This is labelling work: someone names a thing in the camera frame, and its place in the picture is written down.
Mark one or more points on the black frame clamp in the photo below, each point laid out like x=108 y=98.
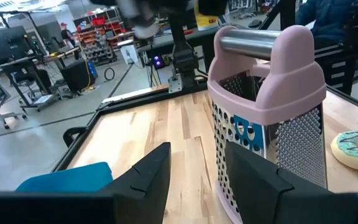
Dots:
x=70 y=133

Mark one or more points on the red storage shelf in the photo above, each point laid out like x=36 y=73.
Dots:
x=101 y=40

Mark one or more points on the black aluminium table frame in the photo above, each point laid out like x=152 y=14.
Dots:
x=135 y=102

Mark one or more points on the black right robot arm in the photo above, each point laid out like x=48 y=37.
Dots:
x=182 y=53

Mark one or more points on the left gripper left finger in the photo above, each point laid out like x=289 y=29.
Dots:
x=145 y=189

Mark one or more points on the green frosted toy donut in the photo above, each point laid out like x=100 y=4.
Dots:
x=356 y=155

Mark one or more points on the white box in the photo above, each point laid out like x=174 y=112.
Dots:
x=129 y=54

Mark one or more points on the black computer monitor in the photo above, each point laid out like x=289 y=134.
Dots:
x=5 y=45

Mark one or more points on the black rolling desk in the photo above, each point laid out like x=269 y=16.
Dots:
x=26 y=63

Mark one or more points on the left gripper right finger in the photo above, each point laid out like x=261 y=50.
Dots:
x=253 y=189

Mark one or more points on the black computer case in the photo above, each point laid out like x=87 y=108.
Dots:
x=76 y=76

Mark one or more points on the blue plastic bin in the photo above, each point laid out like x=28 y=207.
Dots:
x=67 y=179

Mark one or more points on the silver frame bracket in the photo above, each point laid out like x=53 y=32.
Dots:
x=175 y=84

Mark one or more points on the black device purple lights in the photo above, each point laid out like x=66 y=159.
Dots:
x=158 y=62

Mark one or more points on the yellow label sign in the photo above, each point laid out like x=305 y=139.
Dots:
x=205 y=18

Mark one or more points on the person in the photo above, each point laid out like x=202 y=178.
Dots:
x=325 y=15
x=65 y=32

